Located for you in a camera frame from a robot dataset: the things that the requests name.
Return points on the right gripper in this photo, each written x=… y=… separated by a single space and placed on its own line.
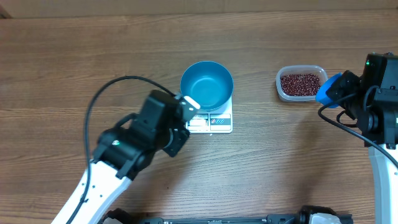
x=345 y=80

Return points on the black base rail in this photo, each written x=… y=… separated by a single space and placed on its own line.
x=308 y=214

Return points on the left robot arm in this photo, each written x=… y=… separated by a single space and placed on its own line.
x=125 y=150

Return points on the red beans in container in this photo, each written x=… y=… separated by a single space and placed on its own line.
x=306 y=84

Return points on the clear plastic container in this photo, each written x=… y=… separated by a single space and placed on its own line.
x=299 y=69

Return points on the blue plastic scoop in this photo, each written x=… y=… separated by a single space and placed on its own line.
x=328 y=89

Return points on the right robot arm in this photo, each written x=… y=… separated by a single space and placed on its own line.
x=371 y=101

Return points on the white digital kitchen scale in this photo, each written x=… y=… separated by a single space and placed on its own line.
x=218 y=121

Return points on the teal blue bowl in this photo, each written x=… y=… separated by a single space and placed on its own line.
x=209 y=83

